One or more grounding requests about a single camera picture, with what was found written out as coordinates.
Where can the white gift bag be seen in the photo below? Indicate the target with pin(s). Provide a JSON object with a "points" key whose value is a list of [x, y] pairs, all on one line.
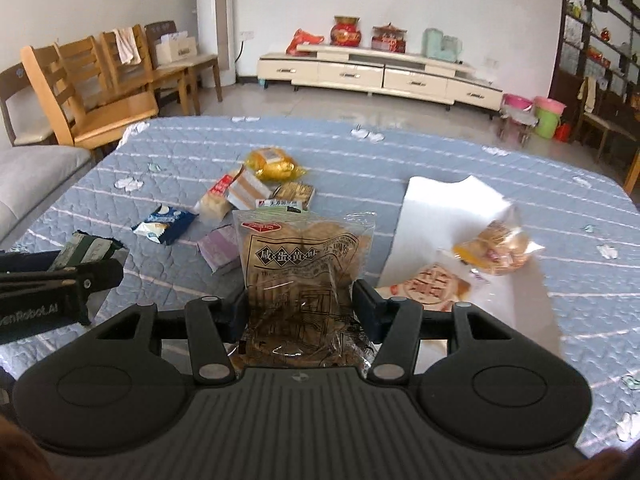
{"points": [[175, 50]]}

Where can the pink basin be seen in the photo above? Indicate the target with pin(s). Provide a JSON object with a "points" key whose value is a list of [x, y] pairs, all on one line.
{"points": [[517, 102]]}

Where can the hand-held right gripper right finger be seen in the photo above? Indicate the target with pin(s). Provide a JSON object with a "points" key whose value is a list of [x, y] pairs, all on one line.
{"points": [[372, 315]]}

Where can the dark wooden display shelf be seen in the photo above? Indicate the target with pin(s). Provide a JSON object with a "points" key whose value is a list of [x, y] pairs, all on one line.
{"points": [[570, 75]]}

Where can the green wafer packet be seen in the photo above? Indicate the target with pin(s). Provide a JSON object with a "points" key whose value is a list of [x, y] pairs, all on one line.
{"points": [[85, 247]]}

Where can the grey sofa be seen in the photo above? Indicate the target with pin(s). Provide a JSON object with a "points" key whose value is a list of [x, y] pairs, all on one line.
{"points": [[35, 175]]}

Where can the small stool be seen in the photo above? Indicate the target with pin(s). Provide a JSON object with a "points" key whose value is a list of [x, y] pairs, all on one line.
{"points": [[517, 127]]}

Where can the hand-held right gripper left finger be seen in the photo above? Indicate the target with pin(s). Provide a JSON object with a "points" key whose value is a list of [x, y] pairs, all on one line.
{"points": [[210, 340]]}

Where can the red gift box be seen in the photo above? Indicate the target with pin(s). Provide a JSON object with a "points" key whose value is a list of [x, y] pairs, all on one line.
{"points": [[389, 40]]}

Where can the green bucket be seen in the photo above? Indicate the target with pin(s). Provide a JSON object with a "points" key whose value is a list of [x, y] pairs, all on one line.
{"points": [[547, 120]]}

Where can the red white wafer packet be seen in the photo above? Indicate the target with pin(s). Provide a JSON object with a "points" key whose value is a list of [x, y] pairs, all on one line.
{"points": [[215, 200]]}

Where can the orange clear bread packet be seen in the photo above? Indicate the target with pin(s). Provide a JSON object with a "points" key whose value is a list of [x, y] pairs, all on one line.
{"points": [[495, 247]]}

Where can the yellow snack packet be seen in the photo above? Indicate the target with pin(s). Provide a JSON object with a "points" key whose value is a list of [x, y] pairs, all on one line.
{"points": [[272, 162]]}

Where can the small red container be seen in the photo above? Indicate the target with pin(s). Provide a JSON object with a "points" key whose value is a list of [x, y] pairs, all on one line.
{"points": [[562, 132]]}

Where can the brown wooden chair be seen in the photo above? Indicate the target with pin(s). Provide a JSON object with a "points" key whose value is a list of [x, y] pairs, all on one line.
{"points": [[605, 125]]}

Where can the red jar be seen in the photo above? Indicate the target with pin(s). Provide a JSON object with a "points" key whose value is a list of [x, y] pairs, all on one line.
{"points": [[346, 32]]}

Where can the mint green box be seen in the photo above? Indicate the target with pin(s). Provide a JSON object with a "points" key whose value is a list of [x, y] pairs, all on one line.
{"points": [[440, 46]]}

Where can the round biscuit packet red print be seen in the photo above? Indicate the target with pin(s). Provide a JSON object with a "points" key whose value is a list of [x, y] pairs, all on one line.
{"points": [[435, 287]]}

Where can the light wooden chair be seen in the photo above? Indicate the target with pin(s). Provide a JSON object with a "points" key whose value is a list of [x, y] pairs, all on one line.
{"points": [[100, 115], [160, 77], [80, 65]]}

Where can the green label cracker packet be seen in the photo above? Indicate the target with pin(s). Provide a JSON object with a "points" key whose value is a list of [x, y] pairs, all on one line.
{"points": [[280, 204]]}

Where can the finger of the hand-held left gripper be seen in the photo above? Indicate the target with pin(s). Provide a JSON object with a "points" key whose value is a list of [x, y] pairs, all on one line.
{"points": [[25, 261], [100, 277]]}

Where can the dark-backed cream seat chair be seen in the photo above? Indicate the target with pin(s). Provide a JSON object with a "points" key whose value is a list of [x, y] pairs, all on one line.
{"points": [[205, 62]]}

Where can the red bag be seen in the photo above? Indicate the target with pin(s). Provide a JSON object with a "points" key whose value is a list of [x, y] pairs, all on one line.
{"points": [[305, 42]]}

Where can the purple snack packet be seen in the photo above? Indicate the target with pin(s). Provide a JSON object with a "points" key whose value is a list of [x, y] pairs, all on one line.
{"points": [[220, 250]]}

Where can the brown cracker packet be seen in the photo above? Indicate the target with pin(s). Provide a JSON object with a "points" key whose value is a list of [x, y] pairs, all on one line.
{"points": [[295, 194]]}

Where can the red ornament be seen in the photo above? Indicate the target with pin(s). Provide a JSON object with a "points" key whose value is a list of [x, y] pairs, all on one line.
{"points": [[605, 35]]}

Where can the clear brown biscuit packet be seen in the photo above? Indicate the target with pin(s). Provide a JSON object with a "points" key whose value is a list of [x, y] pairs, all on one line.
{"points": [[300, 270]]}

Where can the white standing air conditioner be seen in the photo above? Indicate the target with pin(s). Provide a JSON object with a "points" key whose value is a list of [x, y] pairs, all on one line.
{"points": [[220, 20]]}

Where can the white paper sheet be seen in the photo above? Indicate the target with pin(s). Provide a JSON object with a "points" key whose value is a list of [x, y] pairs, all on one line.
{"points": [[440, 210]]}

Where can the grey cushioned chair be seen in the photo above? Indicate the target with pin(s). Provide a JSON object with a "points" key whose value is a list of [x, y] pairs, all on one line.
{"points": [[22, 110]]}

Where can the blue quilted blanket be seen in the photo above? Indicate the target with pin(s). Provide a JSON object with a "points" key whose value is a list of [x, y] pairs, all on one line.
{"points": [[175, 160]]}

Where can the cream tv cabinet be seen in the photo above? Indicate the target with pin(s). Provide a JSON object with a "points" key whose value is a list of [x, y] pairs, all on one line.
{"points": [[350, 72]]}

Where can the blue white snack packet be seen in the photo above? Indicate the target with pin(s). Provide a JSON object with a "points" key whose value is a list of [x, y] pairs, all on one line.
{"points": [[162, 222]]}

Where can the yellow cloth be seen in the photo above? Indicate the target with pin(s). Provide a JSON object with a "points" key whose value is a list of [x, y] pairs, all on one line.
{"points": [[589, 95]]}

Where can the orange striped wafer packet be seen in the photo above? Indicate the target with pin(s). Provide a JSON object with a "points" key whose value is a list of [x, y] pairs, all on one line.
{"points": [[247, 190]]}

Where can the white towel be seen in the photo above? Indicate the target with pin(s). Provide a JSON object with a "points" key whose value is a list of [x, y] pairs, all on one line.
{"points": [[127, 45]]}

